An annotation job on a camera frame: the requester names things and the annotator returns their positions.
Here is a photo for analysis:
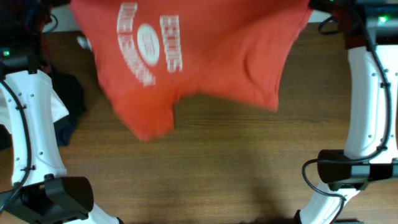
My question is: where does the orange printed t-shirt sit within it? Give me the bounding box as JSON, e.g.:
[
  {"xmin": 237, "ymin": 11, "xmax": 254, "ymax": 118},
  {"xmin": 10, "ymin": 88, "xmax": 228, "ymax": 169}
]
[{"xmin": 70, "ymin": 0, "xmax": 312, "ymax": 141}]

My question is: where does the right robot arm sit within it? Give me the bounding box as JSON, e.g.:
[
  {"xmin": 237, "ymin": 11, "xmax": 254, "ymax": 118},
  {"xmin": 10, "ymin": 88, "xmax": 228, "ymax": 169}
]
[{"xmin": 293, "ymin": 0, "xmax": 397, "ymax": 223}]

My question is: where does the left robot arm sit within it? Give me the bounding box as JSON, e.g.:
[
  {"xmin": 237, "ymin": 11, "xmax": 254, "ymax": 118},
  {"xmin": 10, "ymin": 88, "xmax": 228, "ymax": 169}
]
[{"xmin": 1, "ymin": 1, "xmax": 120, "ymax": 223}]

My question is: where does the black garment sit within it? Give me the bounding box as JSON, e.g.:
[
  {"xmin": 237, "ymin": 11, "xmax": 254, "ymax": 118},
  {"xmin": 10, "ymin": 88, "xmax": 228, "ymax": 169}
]
[{"xmin": 1, "ymin": 67, "xmax": 86, "ymax": 150}]

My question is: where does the white folded garment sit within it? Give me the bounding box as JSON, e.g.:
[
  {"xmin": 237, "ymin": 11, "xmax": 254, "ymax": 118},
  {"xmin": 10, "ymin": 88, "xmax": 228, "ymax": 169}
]
[{"xmin": 0, "ymin": 70, "xmax": 70, "ymax": 134}]

